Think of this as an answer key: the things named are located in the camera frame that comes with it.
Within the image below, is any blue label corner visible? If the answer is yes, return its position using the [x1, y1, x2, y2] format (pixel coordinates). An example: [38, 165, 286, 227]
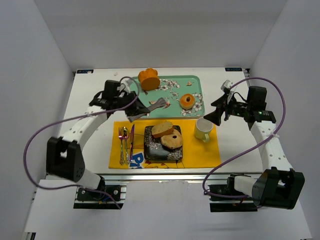
[76, 69, 94, 74]
[224, 67, 243, 72]

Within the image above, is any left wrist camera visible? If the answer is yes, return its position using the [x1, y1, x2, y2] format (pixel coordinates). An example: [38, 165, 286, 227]
[117, 79, 133, 94]

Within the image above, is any speckled raisin bagel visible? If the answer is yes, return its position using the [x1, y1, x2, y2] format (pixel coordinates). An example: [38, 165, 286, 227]
[160, 129, 183, 150]

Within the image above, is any orange brioche loaf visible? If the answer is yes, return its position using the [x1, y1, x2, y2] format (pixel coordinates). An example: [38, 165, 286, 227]
[138, 68, 161, 91]

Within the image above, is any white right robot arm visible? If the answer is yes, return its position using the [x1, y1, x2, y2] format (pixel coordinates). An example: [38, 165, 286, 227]
[204, 86, 305, 210]

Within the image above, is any white and green mug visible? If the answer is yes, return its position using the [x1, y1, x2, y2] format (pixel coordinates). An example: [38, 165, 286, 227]
[194, 117, 214, 143]

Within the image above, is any iridescent fork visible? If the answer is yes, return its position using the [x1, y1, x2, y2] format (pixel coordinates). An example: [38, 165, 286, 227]
[118, 127, 125, 165]

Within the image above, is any yellow printed placemat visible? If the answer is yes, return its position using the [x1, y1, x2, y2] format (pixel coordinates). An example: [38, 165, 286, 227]
[108, 119, 221, 170]

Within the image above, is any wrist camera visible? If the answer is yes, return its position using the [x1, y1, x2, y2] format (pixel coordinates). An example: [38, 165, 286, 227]
[117, 79, 133, 94]
[220, 79, 233, 94]

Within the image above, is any aluminium table edge rail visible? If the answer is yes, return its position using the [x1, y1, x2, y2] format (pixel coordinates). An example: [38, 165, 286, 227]
[47, 172, 261, 183]

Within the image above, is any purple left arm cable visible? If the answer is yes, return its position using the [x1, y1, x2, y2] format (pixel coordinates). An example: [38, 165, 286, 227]
[23, 76, 141, 210]

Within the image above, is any iridescent spoon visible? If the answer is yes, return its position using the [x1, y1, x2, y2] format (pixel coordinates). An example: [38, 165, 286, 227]
[122, 127, 130, 165]

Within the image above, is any mint floral serving tray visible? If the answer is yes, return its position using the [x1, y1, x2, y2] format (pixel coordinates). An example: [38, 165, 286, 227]
[139, 75, 205, 119]

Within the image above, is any blue label left corner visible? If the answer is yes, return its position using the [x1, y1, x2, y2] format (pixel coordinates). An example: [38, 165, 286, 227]
[76, 69, 94, 74]

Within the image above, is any brown bread slice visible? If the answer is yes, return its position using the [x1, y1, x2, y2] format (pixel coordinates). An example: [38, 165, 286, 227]
[151, 121, 174, 138]

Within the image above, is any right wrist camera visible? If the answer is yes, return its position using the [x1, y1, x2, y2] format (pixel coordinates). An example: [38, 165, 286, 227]
[220, 79, 233, 94]

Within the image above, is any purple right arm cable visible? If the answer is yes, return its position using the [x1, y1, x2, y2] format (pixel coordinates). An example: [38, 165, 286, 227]
[202, 77, 287, 210]

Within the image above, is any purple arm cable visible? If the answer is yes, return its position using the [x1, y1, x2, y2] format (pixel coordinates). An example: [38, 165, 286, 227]
[23, 76, 141, 210]
[202, 77, 287, 210]

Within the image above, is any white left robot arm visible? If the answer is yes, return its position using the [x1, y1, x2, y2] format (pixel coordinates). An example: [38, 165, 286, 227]
[46, 77, 166, 191]

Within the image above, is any iridescent table knife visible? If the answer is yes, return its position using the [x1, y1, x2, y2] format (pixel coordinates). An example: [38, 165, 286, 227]
[129, 124, 135, 162]

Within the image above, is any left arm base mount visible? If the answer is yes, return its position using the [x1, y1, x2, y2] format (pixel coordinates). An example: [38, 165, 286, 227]
[73, 182, 127, 210]

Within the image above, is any black floral square plate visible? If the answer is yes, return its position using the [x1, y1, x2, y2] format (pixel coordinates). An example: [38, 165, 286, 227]
[143, 125, 183, 161]

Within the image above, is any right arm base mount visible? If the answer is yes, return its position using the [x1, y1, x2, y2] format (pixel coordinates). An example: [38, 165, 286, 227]
[207, 174, 259, 213]

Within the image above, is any golden plain bagel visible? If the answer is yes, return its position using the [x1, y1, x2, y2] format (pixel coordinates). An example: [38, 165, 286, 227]
[179, 93, 196, 110]

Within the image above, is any blue label right corner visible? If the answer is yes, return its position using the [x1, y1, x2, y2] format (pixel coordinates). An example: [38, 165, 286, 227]
[224, 67, 243, 72]

